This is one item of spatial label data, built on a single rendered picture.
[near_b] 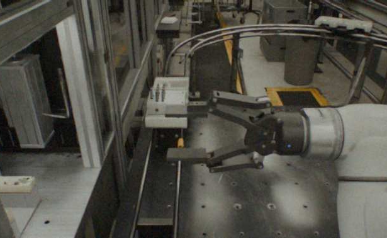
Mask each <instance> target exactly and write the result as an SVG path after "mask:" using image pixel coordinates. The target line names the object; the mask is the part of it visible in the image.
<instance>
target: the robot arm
mask: <svg viewBox="0 0 387 238"><path fill-rule="evenodd" d="M224 105H229V106H237V107H242V108H250V110H258V111H261V112H263V113H261V114H260V115H257V116H252V115H250V114H247V113H241V112H239V111H236V110H233V108H230V107H227V106H224ZM271 105H272V104H271V101H270V99H269V97H268V96H259V97H251V96H243V95H239V94H235V93H228V92H223V91H215V90H213V91H211V93H210V97H209V99H207V100H206V101H190V102H188V103H187V105H166V107H165V117H166V118H207V117H208V113H211V114H212V115H216V116H219V117H221V118H224V119H226V120H230V121H231V122H234V123H236V124H238V125H241V126H243V127H244V128H246V130H247V131H246V133H245V137H244V139H240V140H239V141H238V142H236V143H233V144H229V145H226V146H224V147H220V148H219V149H215V150H211V151H210V152H208V153H206V148H168V150H167V161H188V162H189V163H191V164H193V163H194V164H196V163H197V164H206V167H207V168H208V169H209V172H210V173H220V172H225V171H235V170H240V169H250V168H252V169H263V168H264V163H263V162H264V158H265V156H268V155H271V154H276V155H279V156H300V157H301V158H302V159H304V160H327V161H331V160H334V162H335V165H336V168H337V174H338V180H339V188H338V195H337V213H338V220H339V230H340V238H387V105H381V104H367V103H365V104H353V105H346V106H344V107H341V108H303V109H302V110H300V111H299V112H280V113H273V112H271V108H270V107H271ZM246 145H247V147H246ZM253 151H255V152H257V154H253V156H239V155H241V154H243V155H247V154H250V153H252V152H253ZM236 156H239V157H236Z"/></svg>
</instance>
